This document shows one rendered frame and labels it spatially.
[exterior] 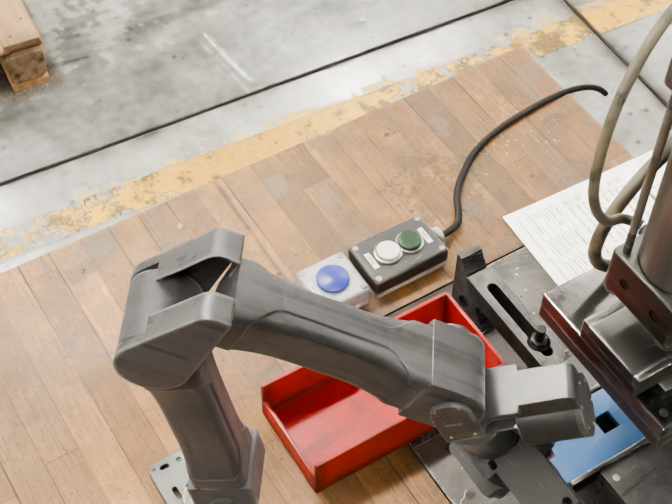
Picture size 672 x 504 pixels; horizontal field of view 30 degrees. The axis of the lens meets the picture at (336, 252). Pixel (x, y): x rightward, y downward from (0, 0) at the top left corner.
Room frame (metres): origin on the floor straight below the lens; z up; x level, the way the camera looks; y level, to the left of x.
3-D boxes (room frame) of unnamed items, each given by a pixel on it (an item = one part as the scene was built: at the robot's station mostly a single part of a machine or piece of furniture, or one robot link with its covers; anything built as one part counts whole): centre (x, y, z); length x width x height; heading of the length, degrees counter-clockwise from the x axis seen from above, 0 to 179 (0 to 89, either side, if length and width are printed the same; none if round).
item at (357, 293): (0.90, 0.00, 0.90); 0.07 x 0.07 x 0.06; 32
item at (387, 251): (0.95, -0.06, 0.93); 0.03 x 0.03 x 0.02
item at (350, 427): (0.75, -0.06, 0.93); 0.25 x 0.12 x 0.06; 122
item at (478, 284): (0.82, -0.21, 0.95); 0.15 x 0.03 x 0.10; 32
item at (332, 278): (0.90, 0.00, 0.93); 0.04 x 0.04 x 0.02
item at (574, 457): (0.66, -0.26, 1.00); 0.15 x 0.07 x 0.03; 122
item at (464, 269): (0.88, -0.17, 0.95); 0.06 x 0.03 x 0.09; 32
